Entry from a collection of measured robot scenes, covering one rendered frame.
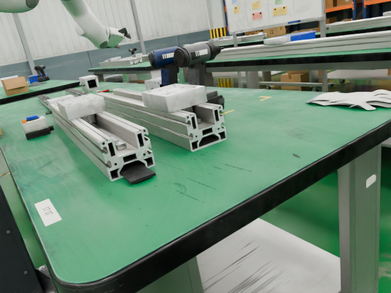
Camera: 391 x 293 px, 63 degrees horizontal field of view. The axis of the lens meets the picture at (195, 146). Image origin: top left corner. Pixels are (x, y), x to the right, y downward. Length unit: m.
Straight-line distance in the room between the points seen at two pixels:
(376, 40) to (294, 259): 1.36
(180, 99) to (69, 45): 12.11
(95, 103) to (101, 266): 0.60
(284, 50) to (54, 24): 10.95
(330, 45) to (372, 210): 1.39
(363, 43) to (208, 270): 1.57
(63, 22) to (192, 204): 12.49
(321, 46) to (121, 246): 2.04
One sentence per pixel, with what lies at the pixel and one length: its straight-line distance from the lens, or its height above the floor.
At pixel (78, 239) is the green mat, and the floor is 0.78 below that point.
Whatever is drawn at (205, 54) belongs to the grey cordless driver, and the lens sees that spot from 1.02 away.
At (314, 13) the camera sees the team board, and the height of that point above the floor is 1.03.
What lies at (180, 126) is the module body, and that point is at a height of 0.84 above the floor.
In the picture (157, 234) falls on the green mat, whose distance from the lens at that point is 0.46.
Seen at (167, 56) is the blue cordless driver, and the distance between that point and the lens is 1.19.
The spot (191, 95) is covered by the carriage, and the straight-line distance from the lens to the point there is 0.78.
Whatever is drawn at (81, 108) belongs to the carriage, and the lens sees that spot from 0.95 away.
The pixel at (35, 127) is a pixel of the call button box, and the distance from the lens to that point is 1.26.
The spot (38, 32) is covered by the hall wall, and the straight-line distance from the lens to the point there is 12.71.
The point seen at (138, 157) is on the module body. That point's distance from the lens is 0.67.
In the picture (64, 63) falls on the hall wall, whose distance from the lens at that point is 12.74.
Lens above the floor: 1.02
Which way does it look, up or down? 19 degrees down
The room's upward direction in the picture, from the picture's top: 10 degrees counter-clockwise
